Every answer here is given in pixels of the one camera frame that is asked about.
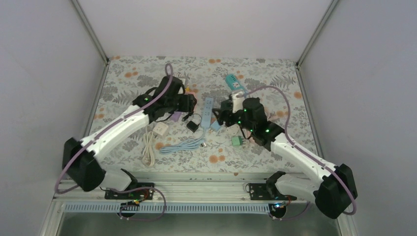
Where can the small green plug adapter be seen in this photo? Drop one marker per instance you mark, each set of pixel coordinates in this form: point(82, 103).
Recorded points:
point(237, 141)

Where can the light blue power strip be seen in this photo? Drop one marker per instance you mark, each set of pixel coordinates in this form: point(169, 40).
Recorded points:
point(207, 112)

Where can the purple usb power strip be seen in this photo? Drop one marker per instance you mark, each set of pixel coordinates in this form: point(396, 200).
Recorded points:
point(175, 116)

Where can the small light blue adapter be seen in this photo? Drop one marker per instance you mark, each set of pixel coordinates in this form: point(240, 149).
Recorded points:
point(215, 126)

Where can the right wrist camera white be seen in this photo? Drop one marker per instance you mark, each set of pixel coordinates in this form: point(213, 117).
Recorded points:
point(237, 100)

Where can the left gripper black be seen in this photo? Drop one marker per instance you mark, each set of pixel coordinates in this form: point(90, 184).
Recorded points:
point(188, 105)

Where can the black charger with cable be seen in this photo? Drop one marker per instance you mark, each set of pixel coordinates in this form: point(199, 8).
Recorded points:
point(192, 125)

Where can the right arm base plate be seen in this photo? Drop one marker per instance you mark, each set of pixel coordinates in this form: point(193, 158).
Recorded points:
point(259, 192)

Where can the white square socket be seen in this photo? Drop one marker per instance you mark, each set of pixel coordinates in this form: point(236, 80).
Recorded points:
point(161, 129)

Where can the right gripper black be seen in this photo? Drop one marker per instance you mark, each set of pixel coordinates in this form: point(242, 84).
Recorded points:
point(223, 113)

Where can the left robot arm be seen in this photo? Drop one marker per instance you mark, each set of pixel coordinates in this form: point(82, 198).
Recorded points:
point(81, 159)

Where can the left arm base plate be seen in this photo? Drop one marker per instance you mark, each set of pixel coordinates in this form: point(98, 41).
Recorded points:
point(145, 194)

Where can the aluminium rail frame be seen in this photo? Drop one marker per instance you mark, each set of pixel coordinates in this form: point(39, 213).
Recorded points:
point(191, 187)

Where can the pink cube power socket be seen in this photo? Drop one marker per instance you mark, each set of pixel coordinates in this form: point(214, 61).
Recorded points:
point(192, 93)

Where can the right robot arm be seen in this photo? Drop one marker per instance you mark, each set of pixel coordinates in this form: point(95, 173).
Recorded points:
point(330, 187)

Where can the light blue cable duct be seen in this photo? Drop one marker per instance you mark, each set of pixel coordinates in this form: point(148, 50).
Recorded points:
point(168, 208)

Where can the teal power strip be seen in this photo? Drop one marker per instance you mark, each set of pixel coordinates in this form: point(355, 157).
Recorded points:
point(234, 84)

